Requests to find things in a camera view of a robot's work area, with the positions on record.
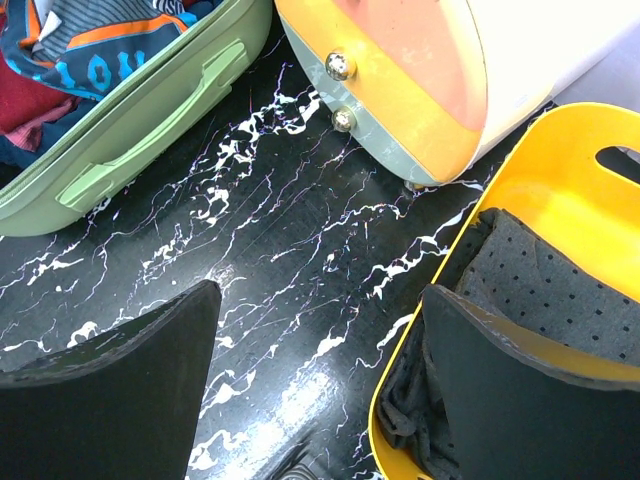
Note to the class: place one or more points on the grey dotted cloth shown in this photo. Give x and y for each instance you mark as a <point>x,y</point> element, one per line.
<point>503,267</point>

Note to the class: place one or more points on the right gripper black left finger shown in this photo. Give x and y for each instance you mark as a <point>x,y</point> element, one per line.
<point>122,405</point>

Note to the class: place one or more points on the red garment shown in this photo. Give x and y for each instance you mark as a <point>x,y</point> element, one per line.
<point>33,116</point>

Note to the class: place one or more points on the white cylindrical drawer cabinet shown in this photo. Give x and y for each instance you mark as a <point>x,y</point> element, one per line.
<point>427,87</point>

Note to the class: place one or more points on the green hard-shell suitcase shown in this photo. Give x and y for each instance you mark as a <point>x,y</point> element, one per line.
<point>125,132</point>

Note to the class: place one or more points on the orange plastic basket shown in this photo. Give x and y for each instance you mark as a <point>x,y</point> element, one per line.
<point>561,181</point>

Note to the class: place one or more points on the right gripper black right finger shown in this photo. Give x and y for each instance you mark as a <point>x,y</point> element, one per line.
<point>522,406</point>

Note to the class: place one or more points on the blue orange patterned garment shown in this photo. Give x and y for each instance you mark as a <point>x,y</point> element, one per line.
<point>87,48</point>

